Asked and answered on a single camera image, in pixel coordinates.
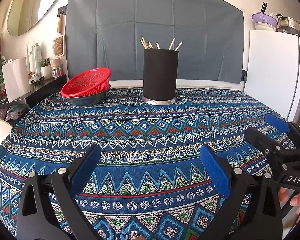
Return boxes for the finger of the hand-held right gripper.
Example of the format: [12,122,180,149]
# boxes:
[264,113,300,153]
[244,127,282,167]

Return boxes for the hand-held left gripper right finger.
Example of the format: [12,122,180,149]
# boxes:
[199,144,283,240]

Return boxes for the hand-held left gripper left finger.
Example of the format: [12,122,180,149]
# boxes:
[16,144,102,240]

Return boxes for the black cylindrical utensil holder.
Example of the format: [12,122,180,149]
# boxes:
[142,48,179,105]

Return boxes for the bunch of wooden chopsticks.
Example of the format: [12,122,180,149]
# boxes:
[140,37,183,51]

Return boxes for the white fridge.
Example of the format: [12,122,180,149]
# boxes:
[242,29,300,124]

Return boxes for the blue patterned tablecloth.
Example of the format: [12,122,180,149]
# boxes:
[0,87,300,240]

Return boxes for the dark blue bowl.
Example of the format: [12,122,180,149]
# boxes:
[69,84,111,107]

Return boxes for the red plastic basket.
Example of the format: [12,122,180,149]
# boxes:
[61,67,112,98]

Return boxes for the black side shelf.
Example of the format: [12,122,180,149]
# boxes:
[0,74,68,110]

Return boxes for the plastic packets under shelf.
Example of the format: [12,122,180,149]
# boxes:
[0,104,29,120]

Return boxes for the stack of white bowls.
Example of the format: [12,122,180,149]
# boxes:
[254,22,277,32]

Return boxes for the steel cooking pot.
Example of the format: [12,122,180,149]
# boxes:
[276,14,300,35]

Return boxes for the pink glass jar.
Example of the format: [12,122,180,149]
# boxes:
[51,59,63,78]

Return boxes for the small potted plant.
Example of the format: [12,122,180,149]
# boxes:
[41,57,52,78]

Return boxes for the purple plastic colander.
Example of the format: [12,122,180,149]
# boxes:
[252,13,278,28]

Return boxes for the white paper bag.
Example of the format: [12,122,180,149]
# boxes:
[2,56,32,103]

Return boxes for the white spray bottle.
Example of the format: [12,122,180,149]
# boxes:
[31,43,42,73]

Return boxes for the wooden hairbrush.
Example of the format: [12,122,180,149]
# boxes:
[52,14,65,58]

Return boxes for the grey-blue wall cloth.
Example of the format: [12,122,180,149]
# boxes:
[65,0,245,84]

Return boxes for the round wall mirror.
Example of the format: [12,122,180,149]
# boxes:
[6,0,67,37]

